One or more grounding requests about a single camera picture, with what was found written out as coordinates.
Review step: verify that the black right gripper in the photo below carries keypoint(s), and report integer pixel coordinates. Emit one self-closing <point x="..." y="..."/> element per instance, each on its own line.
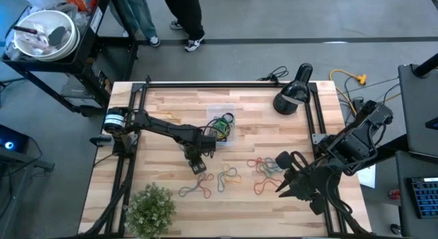
<point x="315" y="182"/>

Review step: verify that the black computer mouse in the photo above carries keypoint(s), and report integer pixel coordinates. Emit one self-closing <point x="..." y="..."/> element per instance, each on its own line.
<point x="396" y="229"/>

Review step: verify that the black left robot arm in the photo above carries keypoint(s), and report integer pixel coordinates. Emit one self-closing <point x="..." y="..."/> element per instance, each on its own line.
<point x="164" y="127"/>

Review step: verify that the dark grey desk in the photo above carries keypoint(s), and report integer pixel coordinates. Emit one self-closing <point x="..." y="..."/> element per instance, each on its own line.
<point x="417" y="112"/>

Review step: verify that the artificial potted plant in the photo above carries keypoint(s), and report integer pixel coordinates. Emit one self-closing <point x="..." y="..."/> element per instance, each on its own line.
<point x="150" y="211"/>

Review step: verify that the red rubber band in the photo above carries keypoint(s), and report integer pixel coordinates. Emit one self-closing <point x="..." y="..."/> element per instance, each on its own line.
<point x="212" y="177"/>
<point x="255" y="162"/>
<point x="256" y="189"/>

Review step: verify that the white bowl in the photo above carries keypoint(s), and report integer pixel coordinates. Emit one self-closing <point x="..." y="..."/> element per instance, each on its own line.
<point x="44" y="18"/>

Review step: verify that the black keyboard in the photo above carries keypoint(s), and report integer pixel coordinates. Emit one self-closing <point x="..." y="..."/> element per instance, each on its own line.
<point x="426" y="198"/>

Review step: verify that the black computer blue light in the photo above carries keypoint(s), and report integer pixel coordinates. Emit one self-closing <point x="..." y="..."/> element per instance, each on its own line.
<point x="13" y="139"/>

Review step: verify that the black desk lamp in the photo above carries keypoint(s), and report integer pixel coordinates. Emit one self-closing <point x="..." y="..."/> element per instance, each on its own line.
<point x="294" y="91"/>

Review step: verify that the black power adapter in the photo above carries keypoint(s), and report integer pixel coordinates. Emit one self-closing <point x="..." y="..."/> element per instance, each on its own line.
<point x="357" y="103"/>

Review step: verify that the clear plastic bin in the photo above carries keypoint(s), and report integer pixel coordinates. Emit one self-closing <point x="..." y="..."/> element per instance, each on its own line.
<point x="227" y="109"/>

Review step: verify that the white label sticker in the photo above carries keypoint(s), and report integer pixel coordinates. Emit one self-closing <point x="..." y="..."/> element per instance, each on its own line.
<point x="96" y="20"/>

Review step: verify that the person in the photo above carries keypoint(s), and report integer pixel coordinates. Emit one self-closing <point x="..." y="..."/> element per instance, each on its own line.
<point x="186" y="13"/>
<point x="140" y="16"/>

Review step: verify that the black utility cart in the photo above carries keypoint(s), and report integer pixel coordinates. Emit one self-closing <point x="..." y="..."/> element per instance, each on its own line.
<point x="102" y="61"/>

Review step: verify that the yellow rubber band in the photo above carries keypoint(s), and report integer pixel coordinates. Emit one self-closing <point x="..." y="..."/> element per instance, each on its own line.
<point x="224" y="133"/>
<point x="237" y="179"/>
<point x="170" y="114"/>

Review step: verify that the blue rubber band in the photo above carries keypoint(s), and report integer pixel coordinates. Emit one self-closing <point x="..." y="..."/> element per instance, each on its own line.
<point x="219" y="184"/>
<point x="279" y="165"/>
<point x="179" y="192"/>

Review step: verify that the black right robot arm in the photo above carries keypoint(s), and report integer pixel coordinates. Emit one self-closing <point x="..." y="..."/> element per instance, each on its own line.
<point x="356" y="146"/>

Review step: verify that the green rubber band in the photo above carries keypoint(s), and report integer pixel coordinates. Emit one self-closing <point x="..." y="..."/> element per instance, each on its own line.
<point x="263" y="168"/>
<point x="221" y="123"/>

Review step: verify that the white paper sheet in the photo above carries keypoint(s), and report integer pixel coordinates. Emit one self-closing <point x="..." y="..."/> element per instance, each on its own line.
<point x="367" y="175"/>

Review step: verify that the black stand leg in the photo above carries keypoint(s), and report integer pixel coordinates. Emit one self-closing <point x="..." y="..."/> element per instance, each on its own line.
<point x="386" y="153"/>

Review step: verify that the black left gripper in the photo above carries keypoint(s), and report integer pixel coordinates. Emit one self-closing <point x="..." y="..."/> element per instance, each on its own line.
<point x="196" y="148"/>

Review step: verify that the black pole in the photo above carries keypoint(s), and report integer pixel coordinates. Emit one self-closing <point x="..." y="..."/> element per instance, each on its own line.
<point x="426" y="66"/>

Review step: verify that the black desk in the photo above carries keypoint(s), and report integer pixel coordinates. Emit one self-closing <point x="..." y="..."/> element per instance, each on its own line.
<point x="407" y="204"/>

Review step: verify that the black ladle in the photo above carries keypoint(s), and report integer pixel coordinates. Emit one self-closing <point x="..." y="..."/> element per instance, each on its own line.
<point x="57" y="36"/>

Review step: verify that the dark grey side table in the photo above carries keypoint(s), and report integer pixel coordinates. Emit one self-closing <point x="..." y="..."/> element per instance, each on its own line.
<point x="20" y="184"/>

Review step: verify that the small red object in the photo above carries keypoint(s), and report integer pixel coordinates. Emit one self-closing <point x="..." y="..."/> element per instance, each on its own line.
<point x="394" y="194"/>

